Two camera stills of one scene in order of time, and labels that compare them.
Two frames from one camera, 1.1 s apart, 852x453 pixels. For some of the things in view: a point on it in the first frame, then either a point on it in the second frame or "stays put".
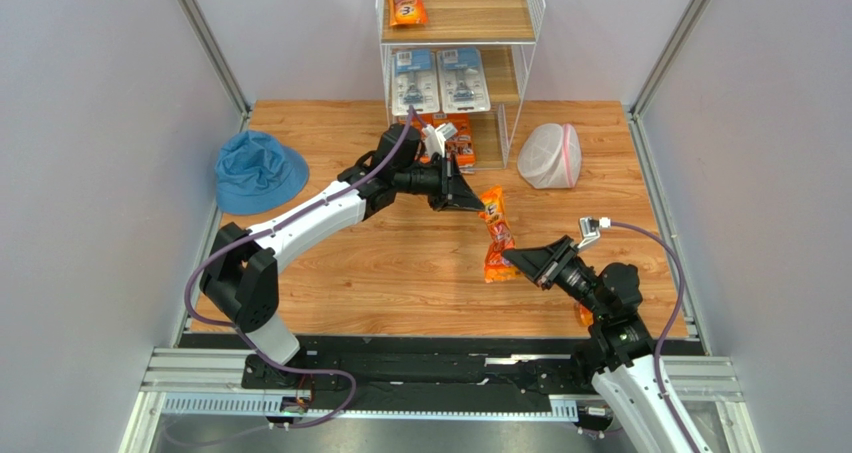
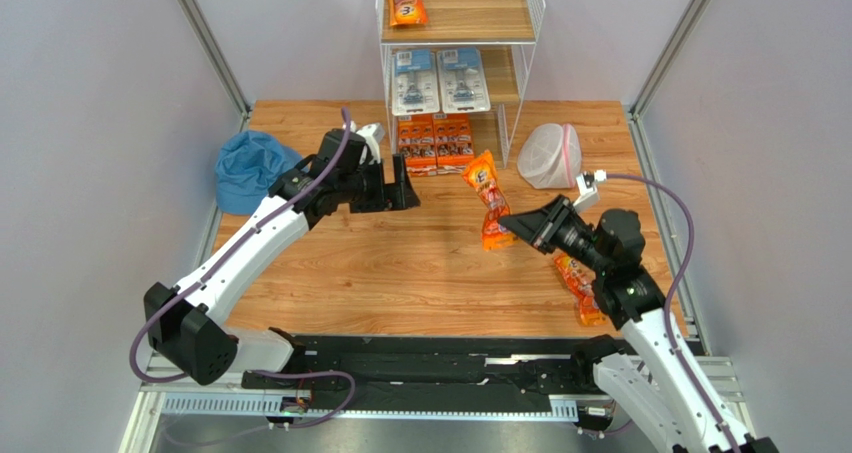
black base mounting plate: [427, 375] stays put
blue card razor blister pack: [414, 82] stays put
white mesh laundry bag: [550, 156] stays put
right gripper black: [549, 264] → [555, 226]
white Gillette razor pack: [461, 80] stays put
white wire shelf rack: [455, 55] stays put
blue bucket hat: [256, 173] stays put
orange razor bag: [496, 266] → [482, 175]
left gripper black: [452, 183] → [402, 199]
